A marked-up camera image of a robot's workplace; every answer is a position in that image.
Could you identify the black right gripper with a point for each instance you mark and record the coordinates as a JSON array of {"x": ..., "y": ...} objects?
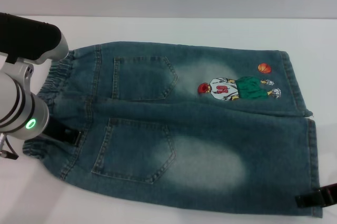
[{"x": 329, "y": 193}]

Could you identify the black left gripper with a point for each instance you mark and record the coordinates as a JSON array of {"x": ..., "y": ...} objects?
[{"x": 59, "y": 131}]

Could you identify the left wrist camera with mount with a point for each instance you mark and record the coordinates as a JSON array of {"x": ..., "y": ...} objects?
[{"x": 31, "y": 37}]

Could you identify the blue denim shorts basketball print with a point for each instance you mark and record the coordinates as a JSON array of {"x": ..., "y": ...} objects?
[{"x": 210, "y": 129}]

